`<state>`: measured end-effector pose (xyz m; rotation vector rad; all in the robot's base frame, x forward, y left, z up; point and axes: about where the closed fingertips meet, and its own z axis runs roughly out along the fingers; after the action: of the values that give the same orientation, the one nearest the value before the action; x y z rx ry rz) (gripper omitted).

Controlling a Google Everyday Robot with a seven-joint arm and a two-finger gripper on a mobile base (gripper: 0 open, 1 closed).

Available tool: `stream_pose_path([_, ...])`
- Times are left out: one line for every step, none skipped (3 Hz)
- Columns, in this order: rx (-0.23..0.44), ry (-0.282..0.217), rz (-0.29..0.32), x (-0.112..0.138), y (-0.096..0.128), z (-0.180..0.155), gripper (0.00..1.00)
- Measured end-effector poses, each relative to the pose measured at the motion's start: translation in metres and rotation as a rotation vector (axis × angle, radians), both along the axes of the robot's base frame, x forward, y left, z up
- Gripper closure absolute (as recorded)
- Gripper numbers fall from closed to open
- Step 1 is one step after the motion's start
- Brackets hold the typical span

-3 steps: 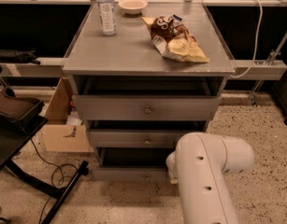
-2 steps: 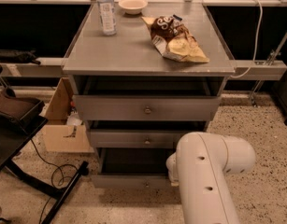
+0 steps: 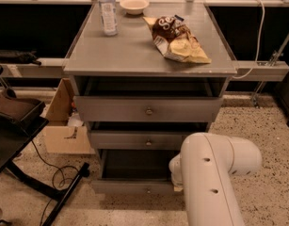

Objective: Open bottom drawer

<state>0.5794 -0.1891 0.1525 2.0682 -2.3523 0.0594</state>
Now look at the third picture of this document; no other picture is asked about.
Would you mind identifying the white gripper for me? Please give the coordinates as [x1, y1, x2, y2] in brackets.
[169, 154, 184, 192]

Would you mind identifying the grey bottom drawer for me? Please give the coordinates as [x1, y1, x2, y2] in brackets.
[92, 149, 178, 195]

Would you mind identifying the grey drawer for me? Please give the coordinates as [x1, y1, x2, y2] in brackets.
[92, 149, 178, 195]
[87, 130, 209, 151]
[74, 96, 223, 122]

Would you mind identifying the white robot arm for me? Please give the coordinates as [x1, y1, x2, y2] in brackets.
[169, 133, 262, 226]

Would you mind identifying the grey drawer cabinet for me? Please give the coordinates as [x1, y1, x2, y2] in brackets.
[61, 1, 238, 174]

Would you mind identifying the grey middle drawer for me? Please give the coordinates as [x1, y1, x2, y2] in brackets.
[87, 130, 209, 151]

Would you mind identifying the grey top drawer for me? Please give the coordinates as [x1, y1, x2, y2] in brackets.
[74, 96, 223, 122]

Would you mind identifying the cardboard box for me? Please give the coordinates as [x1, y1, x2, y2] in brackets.
[43, 78, 94, 154]

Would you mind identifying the yellow brown chip bag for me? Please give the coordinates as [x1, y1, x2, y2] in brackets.
[143, 15, 211, 64]

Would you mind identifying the metal diagonal brace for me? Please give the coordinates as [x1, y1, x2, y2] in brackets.
[251, 32, 289, 108]

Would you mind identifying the black stand with tray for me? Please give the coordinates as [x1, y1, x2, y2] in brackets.
[0, 78, 89, 226]

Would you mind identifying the white paper bowl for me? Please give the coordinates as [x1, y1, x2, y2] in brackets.
[120, 0, 150, 15]

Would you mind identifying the clear plastic water bottle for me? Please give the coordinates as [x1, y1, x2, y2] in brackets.
[98, 0, 118, 36]

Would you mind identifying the black floor cable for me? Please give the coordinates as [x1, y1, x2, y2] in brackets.
[30, 139, 81, 226]

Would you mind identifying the white hanging cable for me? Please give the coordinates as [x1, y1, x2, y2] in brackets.
[232, 0, 265, 80]

